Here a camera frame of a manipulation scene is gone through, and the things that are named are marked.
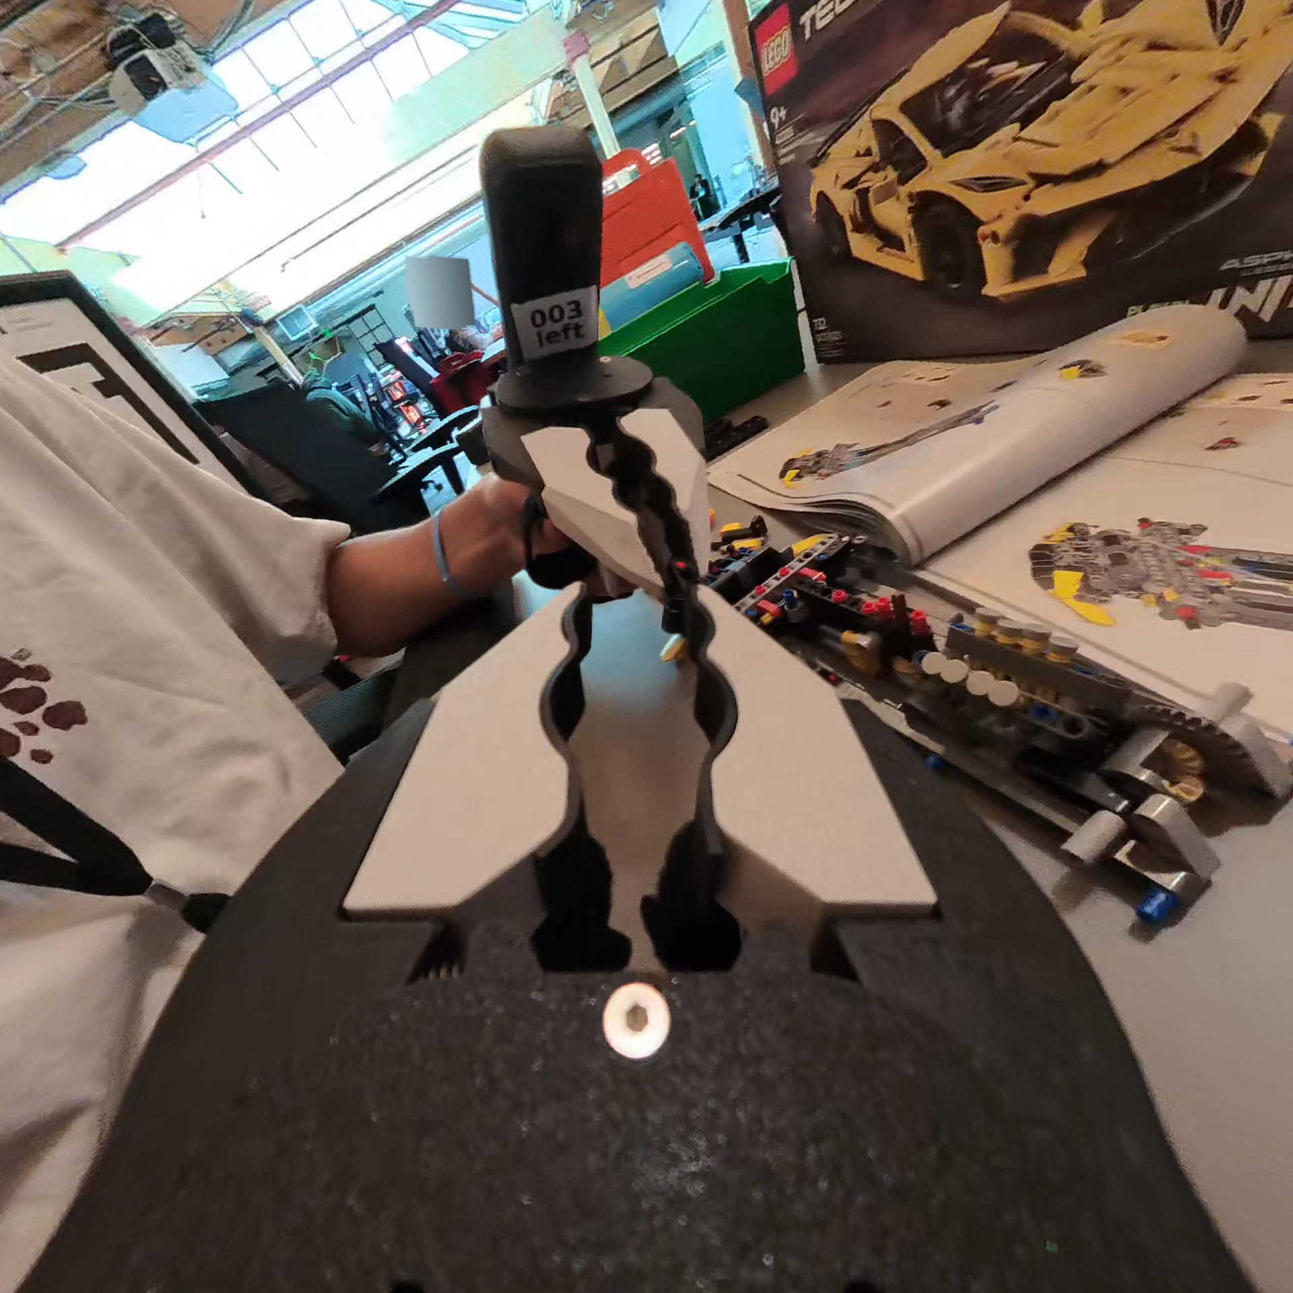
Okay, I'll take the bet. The lego car chassis model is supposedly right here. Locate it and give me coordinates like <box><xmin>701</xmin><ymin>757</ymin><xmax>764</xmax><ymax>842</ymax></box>
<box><xmin>707</xmin><ymin>529</ymin><xmax>1293</xmax><ymax>925</ymax></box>

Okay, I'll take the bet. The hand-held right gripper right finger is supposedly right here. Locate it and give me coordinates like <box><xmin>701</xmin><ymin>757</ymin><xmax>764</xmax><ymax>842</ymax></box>
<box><xmin>663</xmin><ymin>586</ymin><xmax>941</xmax><ymax>951</ymax></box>

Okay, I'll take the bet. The black office chair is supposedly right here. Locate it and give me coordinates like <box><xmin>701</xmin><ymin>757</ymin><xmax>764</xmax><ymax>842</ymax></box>
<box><xmin>198</xmin><ymin>378</ymin><xmax>476</xmax><ymax>526</ymax></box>

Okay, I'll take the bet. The black shoulder strap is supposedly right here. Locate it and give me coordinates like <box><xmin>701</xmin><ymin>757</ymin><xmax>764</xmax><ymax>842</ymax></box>
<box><xmin>0</xmin><ymin>757</ymin><xmax>228</xmax><ymax>931</ymax></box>

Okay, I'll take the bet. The white ceiling projector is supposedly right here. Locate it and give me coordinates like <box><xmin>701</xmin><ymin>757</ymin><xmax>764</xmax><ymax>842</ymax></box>
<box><xmin>107</xmin><ymin>15</ymin><xmax>215</xmax><ymax>112</ymax></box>

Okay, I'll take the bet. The black perforated chair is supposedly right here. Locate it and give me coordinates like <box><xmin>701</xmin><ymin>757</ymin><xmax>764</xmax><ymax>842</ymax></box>
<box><xmin>304</xmin><ymin>580</ymin><xmax>552</xmax><ymax>763</ymax></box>

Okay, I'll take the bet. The blue wrapped bundle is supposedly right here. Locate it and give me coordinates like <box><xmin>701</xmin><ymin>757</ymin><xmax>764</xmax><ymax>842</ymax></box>
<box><xmin>598</xmin><ymin>241</ymin><xmax>713</xmax><ymax>340</ymax></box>

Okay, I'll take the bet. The green plastic bin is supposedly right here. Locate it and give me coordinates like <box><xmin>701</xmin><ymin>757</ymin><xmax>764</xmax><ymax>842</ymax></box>
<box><xmin>596</xmin><ymin>257</ymin><xmax>807</xmax><ymax>426</ymax></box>

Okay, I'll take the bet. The lego instruction booklet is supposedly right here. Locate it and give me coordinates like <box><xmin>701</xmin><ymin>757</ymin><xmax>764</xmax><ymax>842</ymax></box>
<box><xmin>707</xmin><ymin>303</ymin><xmax>1293</xmax><ymax>739</ymax></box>

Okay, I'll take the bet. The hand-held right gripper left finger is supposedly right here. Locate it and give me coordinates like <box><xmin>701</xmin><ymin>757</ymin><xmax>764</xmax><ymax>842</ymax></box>
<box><xmin>342</xmin><ymin>583</ymin><xmax>598</xmax><ymax>945</ymax></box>

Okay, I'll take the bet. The black white marker board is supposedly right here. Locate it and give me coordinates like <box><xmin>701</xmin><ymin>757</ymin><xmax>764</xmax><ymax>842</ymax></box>
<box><xmin>0</xmin><ymin>271</ymin><xmax>244</xmax><ymax>486</ymax></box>

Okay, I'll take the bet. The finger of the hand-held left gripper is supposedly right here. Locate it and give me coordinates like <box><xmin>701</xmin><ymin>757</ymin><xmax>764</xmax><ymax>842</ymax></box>
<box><xmin>616</xmin><ymin>406</ymin><xmax>713</xmax><ymax>566</ymax></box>
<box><xmin>521</xmin><ymin>421</ymin><xmax>676</xmax><ymax>598</ymax></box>

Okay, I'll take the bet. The black lego set box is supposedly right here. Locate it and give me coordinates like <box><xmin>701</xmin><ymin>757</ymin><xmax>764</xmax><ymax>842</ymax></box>
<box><xmin>749</xmin><ymin>0</ymin><xmax>1293</xmax><ymax>365</ymax></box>

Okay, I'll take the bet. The orange plastic carrier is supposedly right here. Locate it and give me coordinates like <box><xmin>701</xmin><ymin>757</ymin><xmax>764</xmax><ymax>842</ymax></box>
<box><xmin>601</xmin><ymin>149</ymin><xmax>720</xmax><ymax>294</ymax></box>

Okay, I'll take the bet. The person's left hand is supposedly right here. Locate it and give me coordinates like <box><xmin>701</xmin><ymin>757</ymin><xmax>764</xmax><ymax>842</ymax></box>
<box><xmin>442</xmin><ymin>474</ymin><xmax>613</xmax><ymax>598</ymax></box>

